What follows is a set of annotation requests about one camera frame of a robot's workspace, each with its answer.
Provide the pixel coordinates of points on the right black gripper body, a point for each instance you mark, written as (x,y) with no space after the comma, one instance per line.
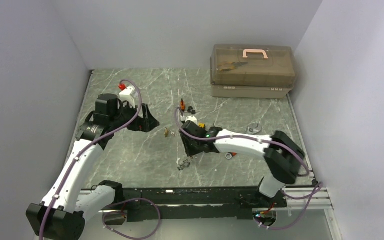
(191,148)

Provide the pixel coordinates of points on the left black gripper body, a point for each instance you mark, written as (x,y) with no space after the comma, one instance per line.
(140,124)

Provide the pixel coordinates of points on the small brass padlock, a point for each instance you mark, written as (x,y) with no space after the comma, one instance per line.
(166,132)

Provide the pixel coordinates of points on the black keys bunch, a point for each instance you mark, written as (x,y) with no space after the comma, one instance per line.
(184,164)

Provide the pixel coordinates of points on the orange padlock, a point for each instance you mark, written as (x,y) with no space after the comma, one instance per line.
(182,105)

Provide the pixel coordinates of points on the yellow padlock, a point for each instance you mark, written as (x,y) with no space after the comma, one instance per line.
(202,125)

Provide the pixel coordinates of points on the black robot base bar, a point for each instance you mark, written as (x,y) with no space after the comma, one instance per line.
(238,202)

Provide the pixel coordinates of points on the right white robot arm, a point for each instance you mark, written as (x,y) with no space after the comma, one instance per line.
(282,155)

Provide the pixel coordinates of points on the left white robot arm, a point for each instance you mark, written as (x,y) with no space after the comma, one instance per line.
(79,159)

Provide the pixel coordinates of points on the black orange padlock keys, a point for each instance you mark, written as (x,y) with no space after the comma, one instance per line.
(191,110)

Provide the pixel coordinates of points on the brown translucent toolbox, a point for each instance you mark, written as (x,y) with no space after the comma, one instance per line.
(232,76)

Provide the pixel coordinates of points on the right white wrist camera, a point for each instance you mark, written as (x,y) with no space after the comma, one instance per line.
(192,119)

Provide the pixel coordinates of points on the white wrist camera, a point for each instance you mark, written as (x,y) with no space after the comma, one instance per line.
(128,95)
(192,119)

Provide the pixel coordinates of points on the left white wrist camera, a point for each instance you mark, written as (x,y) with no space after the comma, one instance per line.
(128,95)

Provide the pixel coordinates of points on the red handled adjustable wrench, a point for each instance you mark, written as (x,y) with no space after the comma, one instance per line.
(251,129)

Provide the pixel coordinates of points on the pink toolbox handle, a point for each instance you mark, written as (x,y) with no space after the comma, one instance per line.
(247,52)

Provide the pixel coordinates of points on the aluminium frame rail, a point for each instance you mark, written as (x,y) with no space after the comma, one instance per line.
(271,218)

